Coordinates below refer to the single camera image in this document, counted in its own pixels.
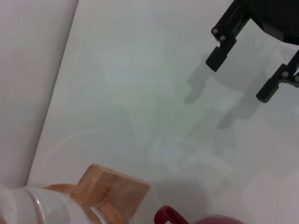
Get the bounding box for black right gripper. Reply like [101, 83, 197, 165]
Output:
[205, 0, 299, 104]

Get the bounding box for red ceramic cup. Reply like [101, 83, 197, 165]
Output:
[153, 205, 246, 224]

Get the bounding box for wooden dispenser stand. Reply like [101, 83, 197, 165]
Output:
[42, 163, 150, 224]

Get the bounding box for clear glass water dispenser jar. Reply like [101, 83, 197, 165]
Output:
[0, 184, 99, 224]

